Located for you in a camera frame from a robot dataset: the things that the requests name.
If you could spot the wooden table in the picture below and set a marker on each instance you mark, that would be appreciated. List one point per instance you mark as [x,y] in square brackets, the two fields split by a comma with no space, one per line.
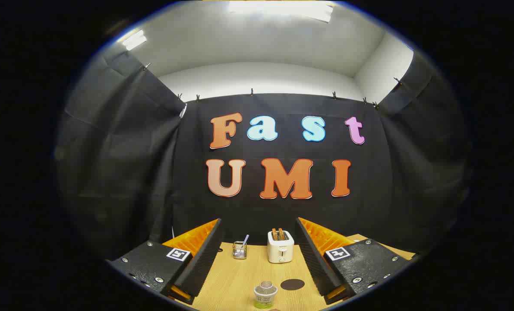
[239,285]

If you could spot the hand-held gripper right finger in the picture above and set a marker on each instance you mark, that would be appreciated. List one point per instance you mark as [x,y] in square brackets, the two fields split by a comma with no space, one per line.
[315,263]

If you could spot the small ceiling light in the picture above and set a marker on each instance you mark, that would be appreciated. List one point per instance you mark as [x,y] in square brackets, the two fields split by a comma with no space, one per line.
[134,40]

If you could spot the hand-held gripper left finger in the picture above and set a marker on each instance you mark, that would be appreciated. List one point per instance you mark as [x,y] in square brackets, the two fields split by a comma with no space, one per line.
[203,263]

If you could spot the dark brown round coaster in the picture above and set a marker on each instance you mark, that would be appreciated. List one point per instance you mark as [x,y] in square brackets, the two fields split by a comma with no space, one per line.
[292,284]

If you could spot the white toaster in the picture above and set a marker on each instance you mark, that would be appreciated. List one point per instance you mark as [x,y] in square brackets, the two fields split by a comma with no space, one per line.
[280,252]

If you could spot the toast slice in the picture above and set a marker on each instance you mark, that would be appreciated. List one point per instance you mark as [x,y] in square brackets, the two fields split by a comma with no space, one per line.
[275,234]
[281,234]

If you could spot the row of black cloth clips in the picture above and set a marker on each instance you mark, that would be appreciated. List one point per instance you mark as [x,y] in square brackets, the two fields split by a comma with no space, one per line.
[251,92]

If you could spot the pale straw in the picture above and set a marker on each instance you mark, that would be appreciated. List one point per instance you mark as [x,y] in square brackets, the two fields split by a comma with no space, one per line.
[245,240]

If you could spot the clear juice bottle white label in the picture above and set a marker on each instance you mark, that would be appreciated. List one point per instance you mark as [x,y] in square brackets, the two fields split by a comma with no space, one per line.
[265,294]

